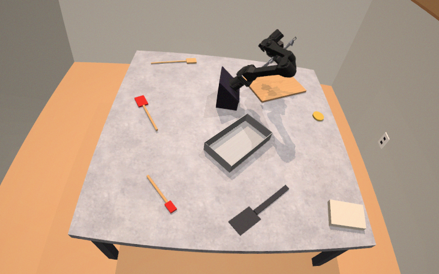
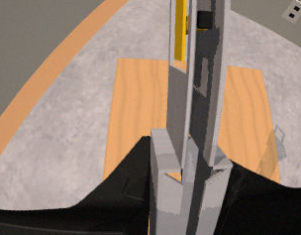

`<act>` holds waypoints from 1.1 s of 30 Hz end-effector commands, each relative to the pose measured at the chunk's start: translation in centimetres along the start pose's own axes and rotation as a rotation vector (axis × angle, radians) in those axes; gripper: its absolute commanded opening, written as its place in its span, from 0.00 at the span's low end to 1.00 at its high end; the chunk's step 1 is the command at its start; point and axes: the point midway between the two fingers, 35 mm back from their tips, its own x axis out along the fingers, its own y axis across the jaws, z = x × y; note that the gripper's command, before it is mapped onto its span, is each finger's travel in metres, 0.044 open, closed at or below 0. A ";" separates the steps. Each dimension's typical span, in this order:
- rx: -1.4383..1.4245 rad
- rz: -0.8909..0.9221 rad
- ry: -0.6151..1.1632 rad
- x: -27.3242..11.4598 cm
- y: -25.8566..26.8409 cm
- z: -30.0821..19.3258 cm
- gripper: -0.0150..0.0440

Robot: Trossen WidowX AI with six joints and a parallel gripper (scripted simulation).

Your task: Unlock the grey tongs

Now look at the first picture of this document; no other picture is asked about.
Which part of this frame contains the cream flat rectangular board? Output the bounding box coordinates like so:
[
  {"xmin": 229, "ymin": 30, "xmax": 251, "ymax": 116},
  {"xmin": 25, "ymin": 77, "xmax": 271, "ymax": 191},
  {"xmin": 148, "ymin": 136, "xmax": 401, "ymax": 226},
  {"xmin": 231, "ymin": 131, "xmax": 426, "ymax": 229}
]
[{"xmin": 327, "ymin": 200, "xmax": 366, "ymax": 231}]

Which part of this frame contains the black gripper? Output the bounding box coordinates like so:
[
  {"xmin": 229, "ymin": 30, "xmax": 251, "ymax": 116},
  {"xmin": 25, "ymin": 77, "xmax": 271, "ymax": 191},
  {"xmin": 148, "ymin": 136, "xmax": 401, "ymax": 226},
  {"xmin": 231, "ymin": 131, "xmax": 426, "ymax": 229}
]
[{"xmin": 266, "ymin": 51, "xmax": 282, "ymax": 64}]

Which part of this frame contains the light wooden board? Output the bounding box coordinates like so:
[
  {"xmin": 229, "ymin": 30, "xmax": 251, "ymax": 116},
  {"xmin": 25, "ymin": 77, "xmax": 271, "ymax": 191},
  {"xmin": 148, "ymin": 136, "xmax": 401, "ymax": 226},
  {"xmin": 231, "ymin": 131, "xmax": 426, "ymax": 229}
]
[{"xmin": 249, "ymin": 75, "xmax": 306, "ymax": 103}]

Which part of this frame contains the yellow flat disc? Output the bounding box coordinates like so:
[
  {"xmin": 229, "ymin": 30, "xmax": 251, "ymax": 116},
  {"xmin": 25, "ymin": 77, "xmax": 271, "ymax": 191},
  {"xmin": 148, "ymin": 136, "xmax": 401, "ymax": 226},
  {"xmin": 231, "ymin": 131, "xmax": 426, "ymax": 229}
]
[{"xmin": 312, "ymin": 111, "xmax": 324, "ymax": 121}]

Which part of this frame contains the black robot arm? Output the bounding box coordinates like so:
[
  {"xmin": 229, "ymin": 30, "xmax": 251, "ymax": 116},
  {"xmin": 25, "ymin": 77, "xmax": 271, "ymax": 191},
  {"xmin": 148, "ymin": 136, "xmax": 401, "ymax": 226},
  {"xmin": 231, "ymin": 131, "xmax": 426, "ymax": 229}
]
[{"xmin": 229, "ymin": 29, "xmax": 297, "ymax": 92}]

